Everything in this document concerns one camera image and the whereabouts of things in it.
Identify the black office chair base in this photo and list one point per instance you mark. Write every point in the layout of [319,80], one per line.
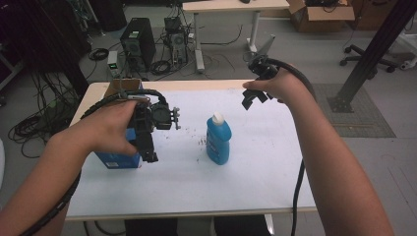
[367,59]

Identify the blue cardboard box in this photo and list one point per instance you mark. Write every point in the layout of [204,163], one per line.
[119,160]

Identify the large black computer tower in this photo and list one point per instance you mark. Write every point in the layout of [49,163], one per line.
[137,42]

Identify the person's left hand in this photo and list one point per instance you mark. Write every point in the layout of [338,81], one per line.
[105,129]

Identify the person's dark clothing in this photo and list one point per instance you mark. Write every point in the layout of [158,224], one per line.
[196,226]

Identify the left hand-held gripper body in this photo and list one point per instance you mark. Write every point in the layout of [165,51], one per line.
[144,119]

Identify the blue bottle with white cap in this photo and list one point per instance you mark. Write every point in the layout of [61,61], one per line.
[218,141]

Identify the wooden desk with white legs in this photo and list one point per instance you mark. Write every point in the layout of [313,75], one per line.
[229,5]

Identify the person's right hand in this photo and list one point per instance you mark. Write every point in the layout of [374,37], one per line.
[283,87]

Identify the small open computer tower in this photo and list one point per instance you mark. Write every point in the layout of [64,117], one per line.
[177,42]

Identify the black metal post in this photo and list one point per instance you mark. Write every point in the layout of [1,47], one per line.
[377,46]

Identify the black curtain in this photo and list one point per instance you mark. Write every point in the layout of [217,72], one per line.
[42,32]

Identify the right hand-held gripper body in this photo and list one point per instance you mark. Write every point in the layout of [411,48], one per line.
[264,67]

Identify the small grey device green light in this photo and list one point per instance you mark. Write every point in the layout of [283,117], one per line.
[112,64]

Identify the grey floor mat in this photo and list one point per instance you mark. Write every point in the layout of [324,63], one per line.
[357,118]

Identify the open brown cardboard box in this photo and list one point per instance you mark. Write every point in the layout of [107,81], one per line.
[323,16]

